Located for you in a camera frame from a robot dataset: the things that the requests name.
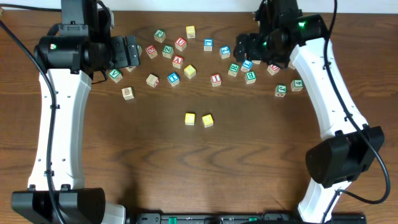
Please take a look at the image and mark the yellow O block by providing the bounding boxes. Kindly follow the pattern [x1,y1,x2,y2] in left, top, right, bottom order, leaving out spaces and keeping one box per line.
[202,114,214,128]

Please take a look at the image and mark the yellow C block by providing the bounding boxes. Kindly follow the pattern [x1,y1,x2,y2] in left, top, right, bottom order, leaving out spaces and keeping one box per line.
[185,113,195,126]

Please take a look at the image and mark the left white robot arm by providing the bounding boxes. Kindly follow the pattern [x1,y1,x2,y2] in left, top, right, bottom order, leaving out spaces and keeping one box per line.
[11,0,140,223]

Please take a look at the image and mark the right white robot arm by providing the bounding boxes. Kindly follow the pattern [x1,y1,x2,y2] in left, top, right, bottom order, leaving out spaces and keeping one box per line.
[233,0,384,223]

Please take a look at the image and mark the blue 5 block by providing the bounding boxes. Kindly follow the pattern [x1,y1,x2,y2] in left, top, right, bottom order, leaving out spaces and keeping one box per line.
[252,60,261,65]

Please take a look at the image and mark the yellow K block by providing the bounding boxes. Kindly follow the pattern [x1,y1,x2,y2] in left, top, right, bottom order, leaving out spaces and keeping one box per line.
[126,66,135,72]

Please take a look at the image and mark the blue L block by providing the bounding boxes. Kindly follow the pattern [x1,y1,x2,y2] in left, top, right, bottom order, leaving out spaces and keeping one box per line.
[241,60,253,73]

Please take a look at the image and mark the blue 2 block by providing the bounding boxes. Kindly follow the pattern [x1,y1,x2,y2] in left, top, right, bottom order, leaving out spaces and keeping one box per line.
[220,45,231,59]

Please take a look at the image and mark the green V block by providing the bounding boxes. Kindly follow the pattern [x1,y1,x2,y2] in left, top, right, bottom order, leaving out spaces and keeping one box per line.
[108,69,123,83]

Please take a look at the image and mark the green R block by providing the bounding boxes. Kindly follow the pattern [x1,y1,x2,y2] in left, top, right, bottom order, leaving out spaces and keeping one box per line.
[228,63,240,77]

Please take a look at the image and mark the red E block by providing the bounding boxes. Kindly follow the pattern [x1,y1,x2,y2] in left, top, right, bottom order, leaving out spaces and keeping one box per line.
[146,45,158,58]

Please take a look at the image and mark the green B block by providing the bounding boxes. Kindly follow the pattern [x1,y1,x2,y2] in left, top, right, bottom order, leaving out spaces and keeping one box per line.
[244,71,257,84]

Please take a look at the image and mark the red U block right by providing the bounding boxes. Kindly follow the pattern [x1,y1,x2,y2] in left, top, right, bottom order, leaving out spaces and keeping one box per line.
[267,65,280,75]

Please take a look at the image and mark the red u block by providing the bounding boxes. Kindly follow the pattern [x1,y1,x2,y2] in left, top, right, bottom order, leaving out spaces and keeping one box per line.
[267,65,280,75]
[175,37,187,52]

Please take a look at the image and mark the green J block top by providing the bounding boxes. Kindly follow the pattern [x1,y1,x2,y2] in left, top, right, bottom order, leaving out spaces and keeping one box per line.
[154,29,166,43]

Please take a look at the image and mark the green j block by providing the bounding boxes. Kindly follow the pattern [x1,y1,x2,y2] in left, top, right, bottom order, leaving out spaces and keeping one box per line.
[275,84,287,97]
[154,29,166,43]

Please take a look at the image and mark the plain wood red-side block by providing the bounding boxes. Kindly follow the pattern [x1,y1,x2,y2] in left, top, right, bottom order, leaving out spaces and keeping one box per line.
[146,74,159,88]

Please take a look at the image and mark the blue 1 block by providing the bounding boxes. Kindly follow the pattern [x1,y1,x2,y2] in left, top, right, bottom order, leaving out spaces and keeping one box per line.
[203,39,213,52]

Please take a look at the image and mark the wood picture block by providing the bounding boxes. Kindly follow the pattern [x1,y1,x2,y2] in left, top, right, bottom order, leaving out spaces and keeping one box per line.
[122,87,134,100]

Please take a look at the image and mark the green Z block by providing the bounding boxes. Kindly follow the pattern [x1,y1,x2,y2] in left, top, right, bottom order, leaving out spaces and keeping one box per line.
[162,45,174,58]

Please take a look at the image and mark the red I block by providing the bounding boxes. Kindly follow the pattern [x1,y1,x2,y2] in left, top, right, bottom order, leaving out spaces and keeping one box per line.
[211,73,222,87]

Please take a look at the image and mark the yellow Y block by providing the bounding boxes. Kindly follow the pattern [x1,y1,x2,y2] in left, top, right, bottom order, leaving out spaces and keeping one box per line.
[288,62,295,70]

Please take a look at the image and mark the red A block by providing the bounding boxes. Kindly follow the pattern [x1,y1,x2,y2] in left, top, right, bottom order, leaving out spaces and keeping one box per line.
[172,55,183,68]

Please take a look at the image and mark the green J block right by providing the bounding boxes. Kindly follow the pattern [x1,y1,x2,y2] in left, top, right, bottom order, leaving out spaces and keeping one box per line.
[275,84,287,97]

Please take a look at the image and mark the blue T block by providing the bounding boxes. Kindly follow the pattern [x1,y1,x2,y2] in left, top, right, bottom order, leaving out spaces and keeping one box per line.
[167,72,180,86]

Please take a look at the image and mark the red U block left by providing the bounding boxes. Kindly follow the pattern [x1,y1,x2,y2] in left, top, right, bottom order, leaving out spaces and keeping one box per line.
[175,37,187,52]

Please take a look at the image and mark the yellow block top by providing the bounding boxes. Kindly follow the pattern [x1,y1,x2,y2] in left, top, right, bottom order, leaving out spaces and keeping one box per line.
[186,26,196,39]

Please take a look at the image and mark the green 4 block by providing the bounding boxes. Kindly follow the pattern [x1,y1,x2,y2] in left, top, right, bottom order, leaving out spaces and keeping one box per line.
[290,80,304,91]

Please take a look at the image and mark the yellow S block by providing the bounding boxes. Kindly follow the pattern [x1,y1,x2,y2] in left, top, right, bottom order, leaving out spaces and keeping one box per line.
[184,65,197,79]

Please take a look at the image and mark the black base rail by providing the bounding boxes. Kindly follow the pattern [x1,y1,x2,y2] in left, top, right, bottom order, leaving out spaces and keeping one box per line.
[126,212,367,224]

